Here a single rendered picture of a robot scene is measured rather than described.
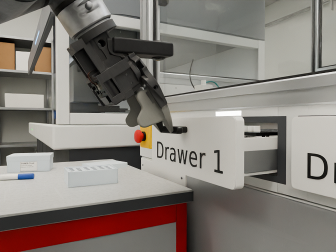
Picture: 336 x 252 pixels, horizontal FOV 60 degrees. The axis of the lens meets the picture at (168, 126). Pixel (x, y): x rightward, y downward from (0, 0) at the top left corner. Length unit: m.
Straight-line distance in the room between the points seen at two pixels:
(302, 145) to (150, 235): 0.39
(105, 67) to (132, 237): 0.37
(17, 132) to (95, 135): 3.39
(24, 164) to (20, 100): 3.28
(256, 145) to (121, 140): 0.93
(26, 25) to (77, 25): 4.37
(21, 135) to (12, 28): 1.51
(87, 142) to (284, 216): 0.95
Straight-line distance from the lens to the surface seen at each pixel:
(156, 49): 0.52
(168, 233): 0.71
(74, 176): 0.75
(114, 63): 0.49
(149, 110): 0.49
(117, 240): 0.67
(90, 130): 1.31
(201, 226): 0.74
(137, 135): 0.85
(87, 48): 0.48
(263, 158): 0.51
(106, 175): 0.77
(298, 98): 0.50
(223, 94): 0.63
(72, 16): 0.48
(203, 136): 0.50
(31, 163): 1.02
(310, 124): 0.47
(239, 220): 0.62
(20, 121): 4.65
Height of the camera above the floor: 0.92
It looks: 1 degrees down
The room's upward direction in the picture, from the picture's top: straight up
